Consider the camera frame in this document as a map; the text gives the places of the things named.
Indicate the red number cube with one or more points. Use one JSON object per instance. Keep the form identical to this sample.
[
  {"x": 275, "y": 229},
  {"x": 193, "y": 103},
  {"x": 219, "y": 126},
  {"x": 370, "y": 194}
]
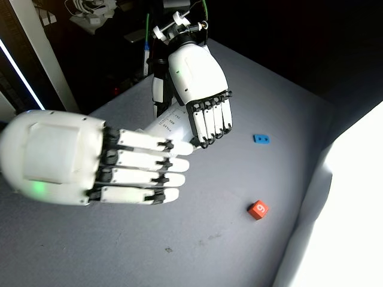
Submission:
[{"x": 258, "y": 210}]

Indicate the white post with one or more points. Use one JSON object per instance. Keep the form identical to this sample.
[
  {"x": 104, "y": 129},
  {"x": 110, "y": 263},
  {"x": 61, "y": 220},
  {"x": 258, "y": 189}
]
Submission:
[{"x": 45, "y": 59}]

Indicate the blue flat two-hole block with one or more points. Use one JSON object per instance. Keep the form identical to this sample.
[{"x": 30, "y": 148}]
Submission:
[{"x": 261, "y": 139}]

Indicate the white light strip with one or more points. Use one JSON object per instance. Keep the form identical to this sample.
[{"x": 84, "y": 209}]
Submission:
[{"x": 24, "y": 77}]

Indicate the large clear plastic syringe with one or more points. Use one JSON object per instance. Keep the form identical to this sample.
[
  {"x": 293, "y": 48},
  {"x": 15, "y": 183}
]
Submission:
[{"x": 173, "y": 125}]

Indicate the white backdrop board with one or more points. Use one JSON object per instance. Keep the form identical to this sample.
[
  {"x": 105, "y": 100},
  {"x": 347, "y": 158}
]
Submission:
[{"x": 344, "y": 209}]

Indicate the grey table cloth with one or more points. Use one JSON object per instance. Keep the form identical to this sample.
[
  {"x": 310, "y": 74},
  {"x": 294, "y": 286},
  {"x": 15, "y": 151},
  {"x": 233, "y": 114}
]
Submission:
[{"x": 149, "y": 245}]

